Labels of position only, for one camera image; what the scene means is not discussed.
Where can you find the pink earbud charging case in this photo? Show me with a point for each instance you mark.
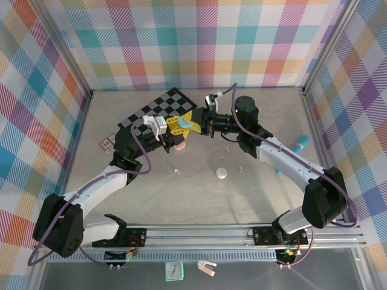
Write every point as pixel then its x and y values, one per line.
pixel 180 147

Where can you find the white round earbud charging case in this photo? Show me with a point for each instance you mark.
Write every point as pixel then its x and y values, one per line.
pixel 221 173

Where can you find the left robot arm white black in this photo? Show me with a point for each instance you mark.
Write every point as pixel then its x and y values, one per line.
pixel 99 184

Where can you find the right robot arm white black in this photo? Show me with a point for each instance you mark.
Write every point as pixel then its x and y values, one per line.
pixel 287 163

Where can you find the black grey chessboard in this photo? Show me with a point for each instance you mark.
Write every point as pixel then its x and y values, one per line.
pixel 169 102

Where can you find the small playing card box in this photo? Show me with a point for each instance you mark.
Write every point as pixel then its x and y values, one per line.
pixel 106 142

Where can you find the blue cylindrical device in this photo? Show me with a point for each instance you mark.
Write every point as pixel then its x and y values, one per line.
pixel 300 143

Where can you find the black controller board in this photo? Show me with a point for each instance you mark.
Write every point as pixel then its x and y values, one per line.
pixel 116 256
pixel 287 253

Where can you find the white pink small tool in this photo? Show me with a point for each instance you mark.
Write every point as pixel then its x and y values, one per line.
pixel 202 265

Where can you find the teal square clock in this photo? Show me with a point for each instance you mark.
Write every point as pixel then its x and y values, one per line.
pixel 174 271

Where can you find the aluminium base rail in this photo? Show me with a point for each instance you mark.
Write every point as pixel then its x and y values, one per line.
pixel 196 234

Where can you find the aluminium frame post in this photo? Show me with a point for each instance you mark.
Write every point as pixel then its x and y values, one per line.
pixel 327 45
pixel 67 45

